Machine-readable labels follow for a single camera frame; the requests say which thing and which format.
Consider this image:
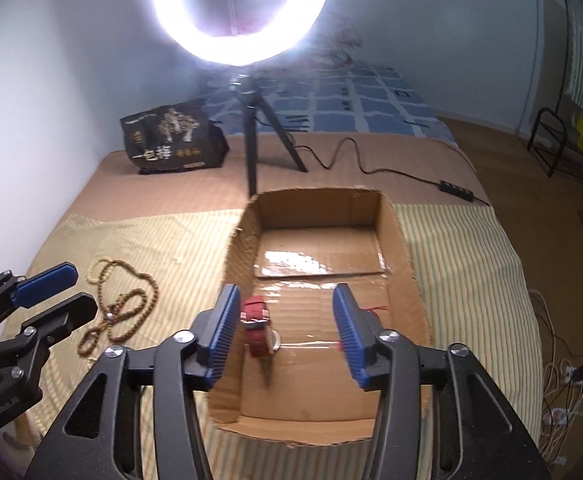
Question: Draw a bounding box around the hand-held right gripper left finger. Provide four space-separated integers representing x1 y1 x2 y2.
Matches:
24 283 245 480

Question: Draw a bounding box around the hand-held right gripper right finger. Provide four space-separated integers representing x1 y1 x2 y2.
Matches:
332 282 555 480

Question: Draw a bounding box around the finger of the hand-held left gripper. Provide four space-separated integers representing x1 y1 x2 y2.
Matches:
0 293 98 367
0 262 79 334

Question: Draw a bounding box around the red strap wristwatch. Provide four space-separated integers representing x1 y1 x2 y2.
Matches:
240 296 282 360

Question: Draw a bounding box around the long brown bead necklace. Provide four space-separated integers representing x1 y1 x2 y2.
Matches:
78 258 160 358

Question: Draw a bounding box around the cardboard box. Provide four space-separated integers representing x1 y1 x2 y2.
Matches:
206 187 433 448

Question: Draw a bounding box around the yellow striped blanket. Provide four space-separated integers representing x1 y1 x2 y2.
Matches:
2 202 538 480

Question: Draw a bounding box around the brown bed mattress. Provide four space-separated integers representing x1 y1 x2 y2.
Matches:
0 127 545 480

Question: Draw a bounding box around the black printed snack bag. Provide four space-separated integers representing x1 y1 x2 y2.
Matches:
120 101 230 176

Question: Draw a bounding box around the black tripod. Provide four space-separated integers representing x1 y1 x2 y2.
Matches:
226 72 308 199

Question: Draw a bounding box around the blue checked quilt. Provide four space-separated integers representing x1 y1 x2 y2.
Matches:
199 62 458 144

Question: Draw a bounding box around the black metal clothes rack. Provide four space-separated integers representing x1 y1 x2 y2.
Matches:
527 0 583 182

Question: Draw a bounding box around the mottled brown cloth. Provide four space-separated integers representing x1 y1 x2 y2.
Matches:
315 14 368 69

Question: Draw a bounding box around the black power cable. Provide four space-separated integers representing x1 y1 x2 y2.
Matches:
290 137 491 206

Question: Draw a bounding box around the black inline switch box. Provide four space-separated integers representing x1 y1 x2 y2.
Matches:
439 180 475 200

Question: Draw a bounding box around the white power strip with cables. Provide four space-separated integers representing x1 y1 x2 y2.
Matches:
526 287 583 462

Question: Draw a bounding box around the white ring light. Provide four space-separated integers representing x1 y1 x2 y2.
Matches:
150 0 333 69

